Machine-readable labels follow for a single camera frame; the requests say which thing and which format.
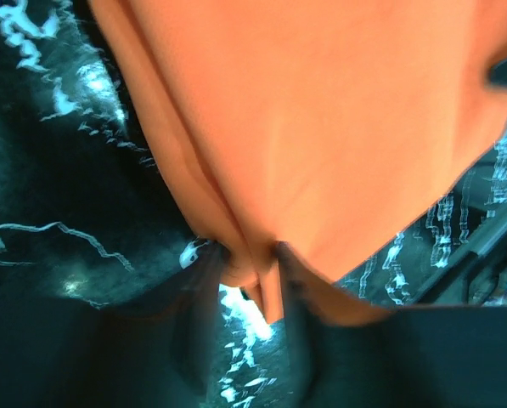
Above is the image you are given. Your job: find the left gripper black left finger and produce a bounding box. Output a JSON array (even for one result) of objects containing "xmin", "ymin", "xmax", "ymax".
[{"xmin": 0, "ymin": 243, "xmax": 228, "ymax": 407}]

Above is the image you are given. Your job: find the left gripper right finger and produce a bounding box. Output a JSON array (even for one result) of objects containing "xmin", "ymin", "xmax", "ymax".
[{"xmin": 274, "ymin": 242, "xmax": 507, "ymax": 407}]

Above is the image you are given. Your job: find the orange t shirt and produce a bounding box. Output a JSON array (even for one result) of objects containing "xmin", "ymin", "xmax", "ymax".
[{"xmin": 90, "ymin": 1, "xmax": 507, "ymax": 323}]

